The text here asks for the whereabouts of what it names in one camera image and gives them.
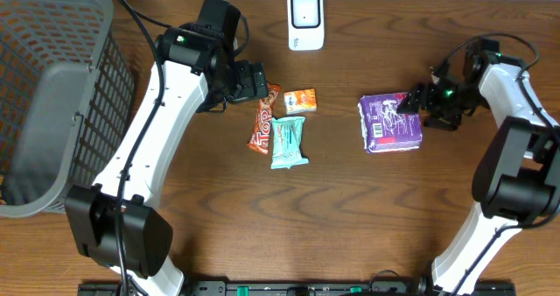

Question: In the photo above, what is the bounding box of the white barcode scanner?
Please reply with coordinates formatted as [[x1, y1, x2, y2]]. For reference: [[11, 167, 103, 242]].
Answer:
[[287, 0, 326, 51]]

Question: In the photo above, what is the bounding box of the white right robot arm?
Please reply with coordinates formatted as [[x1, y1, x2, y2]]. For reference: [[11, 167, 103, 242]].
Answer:
[[397, 32, 559, 295]]

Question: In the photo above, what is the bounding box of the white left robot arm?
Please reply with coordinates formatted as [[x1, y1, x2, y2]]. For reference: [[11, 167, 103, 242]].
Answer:
[[65, 24, 268, 295]]

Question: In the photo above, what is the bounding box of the dark grey plastic basket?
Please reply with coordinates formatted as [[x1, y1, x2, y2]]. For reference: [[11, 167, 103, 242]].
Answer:
[[1, 0, 135, 218]]

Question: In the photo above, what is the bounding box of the small orange snack packet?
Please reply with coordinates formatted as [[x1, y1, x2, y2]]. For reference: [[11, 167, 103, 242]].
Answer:
[[283, 88, 318, 115]]

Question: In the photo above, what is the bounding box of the black mounting rail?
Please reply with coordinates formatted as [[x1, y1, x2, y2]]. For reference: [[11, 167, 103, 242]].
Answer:
[[77, 278, 517, 296]]

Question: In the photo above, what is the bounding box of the teal snack packet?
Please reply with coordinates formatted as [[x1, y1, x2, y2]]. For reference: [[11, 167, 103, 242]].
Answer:
[[270, 116, 309, 169]]

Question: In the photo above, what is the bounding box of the orange Top chocolate bar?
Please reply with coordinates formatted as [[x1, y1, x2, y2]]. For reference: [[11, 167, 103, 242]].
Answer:
[[247, 82, 281, 154]]

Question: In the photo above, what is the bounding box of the purple red snack packet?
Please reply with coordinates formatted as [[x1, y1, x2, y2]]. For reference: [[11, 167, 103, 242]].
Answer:
[[357, 92, 423, 153]]

